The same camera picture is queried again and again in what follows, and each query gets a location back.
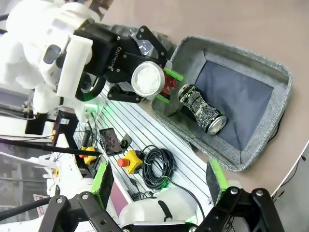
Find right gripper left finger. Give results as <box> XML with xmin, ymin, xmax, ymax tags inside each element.
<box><xmin>42</xmin><ymin>161</ymin><xmax>124</xmax><ymax>232</ymax></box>

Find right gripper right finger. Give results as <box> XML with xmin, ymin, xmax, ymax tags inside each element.
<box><xmin>195</xmin><ymin>159</ymin><xmax>286</xmax><ymax>232</ymax></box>

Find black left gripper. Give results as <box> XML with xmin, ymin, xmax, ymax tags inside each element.
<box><xmin>74</xmin><ymin>19</ymin><xmax>184</xmax><ymax>105</ymax></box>

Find crushed red can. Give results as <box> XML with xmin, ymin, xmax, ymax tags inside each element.
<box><xmin>131</xmin><ymin>60</ymin><xmax>178</xmax><ymax>99</ymax></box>

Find dented black patterned can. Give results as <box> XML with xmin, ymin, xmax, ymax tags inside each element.
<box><xmin>178</xmin><ymin>83</ymin><xmax>228</xmax><ymax>136</ymax></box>

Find grey fabric basket marked can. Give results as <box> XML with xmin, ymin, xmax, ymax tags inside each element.
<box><xmin>151</xmin><ymin>35</ymin><xmax>293</xmax><ymax>173</ymax></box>

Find clear plastic bottle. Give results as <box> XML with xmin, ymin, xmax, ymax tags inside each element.
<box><xmin>127</xmin><ymin>28</ymin><xmax>157</xmax><ymax>58</ymax></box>

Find maroon flat board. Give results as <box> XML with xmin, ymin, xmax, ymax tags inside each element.
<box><xmin>106</xmin><ymin>183</ymin><xmax>133</xmax><ymax>218</ymax></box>

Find yellow emergency stop button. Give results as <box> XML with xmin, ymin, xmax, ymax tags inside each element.
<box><xmin>117</xmin><ymin>149</ymin><xmax>145</xmax><ymax>175</ymax></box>
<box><xmin>79</xmin><ymin>145</ymin><xmax>98</xmax><ymax>165</ymax></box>

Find aluminium profile base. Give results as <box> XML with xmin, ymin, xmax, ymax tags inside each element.
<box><xmin>60</xmin><ymin>84</ymin><xmax>219</xmax><ymax>218</ymax></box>

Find black smartphone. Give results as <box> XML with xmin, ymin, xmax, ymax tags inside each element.
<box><xmin>99</xmin><ymin>128</ymin><xmax>123</xmax><ymax>157</ymax></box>

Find long black rod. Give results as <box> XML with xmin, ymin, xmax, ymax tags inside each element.
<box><xmin>0</xmin><ymin>138</ymin><xmax>101</xmax><ymax>157</ymax></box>

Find small black round holder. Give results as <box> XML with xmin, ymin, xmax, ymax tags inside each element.
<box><xmin>120</xmin><ymin>135</ymin><xmax>132</xmax><ymax>149</ymax></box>

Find thick black arm hose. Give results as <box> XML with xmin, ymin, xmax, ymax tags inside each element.
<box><xmin>74</xmin><ymin>72</ymin><xmax>107</xmax><ymax>102</ymax></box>

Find thin cable with plug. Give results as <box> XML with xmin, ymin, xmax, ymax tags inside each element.
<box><xmin>270</xmin><ymin>154</ymin><xmax>309</xmax><ymax>202</ymax></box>

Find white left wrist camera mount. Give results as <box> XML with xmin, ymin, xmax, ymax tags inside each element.
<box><xmin>56</xmin><ymin>35</ymin><xmax>94</xmax><ymax>98</ymax></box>

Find black strap on arm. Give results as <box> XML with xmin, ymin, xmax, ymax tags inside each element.
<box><xmin>157</xmin><ymin>200</ymin><xmax>173</xmax><ymax>222</ymax></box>

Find coiled black cable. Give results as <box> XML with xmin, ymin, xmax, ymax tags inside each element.
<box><xmin>142</xmin><ymin>145</ymin><xmax>175</xmax><ymax>189</ymax></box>

